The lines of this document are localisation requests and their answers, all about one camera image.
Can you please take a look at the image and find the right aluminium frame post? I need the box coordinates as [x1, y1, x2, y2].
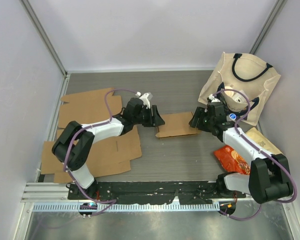
[249, 0, 288, 55]

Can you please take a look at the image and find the aluminium frame post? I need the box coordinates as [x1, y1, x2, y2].
[249, 0, 288, 55]
[19, 0, 67, 77]

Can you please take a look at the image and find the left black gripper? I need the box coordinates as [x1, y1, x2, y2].
[132, 105, 165, 127]

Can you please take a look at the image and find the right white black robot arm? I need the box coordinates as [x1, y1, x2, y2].
[189, 102, 295, 204]

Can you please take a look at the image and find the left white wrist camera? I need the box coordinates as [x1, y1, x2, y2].
[135, 91, 153, 109]

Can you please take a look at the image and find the brown cardboard box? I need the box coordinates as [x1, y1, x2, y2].
[155, 111, 201, 139]

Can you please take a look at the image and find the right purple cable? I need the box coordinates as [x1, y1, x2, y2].
[212, 89, 298, 221]

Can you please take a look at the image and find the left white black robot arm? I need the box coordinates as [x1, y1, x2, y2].
[51, 92, 165, 200]

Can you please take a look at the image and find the purple cable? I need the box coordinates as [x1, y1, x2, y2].
[212, 89, 298, 221]
[62, 88, 141, 230]

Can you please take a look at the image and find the left aluminium frame post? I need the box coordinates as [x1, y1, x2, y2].
[19, 0, 67, 77]

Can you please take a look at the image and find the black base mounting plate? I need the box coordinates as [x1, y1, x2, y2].
[67, 180, 248, 205]

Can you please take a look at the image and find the clear plastic water bottle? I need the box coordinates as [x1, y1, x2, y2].
[227, 113, 237, 123]

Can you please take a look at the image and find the beige canvas tote bag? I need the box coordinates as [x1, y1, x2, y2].
[198, 52, 281, 126]

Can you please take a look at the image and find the white box in bag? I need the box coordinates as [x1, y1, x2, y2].
[232, 90, 247, 104]

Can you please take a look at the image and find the orange chips snack bag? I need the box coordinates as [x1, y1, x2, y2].
[213, 126, 283, 176]

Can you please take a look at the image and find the white slotted cable duct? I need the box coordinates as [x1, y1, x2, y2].
[32, 201, 220, 212]

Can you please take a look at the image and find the round beige lid in bag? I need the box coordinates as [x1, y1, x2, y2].
[224, 86, 236, 98]

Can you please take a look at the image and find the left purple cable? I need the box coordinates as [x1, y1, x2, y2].
[62, 88, 141, 230]

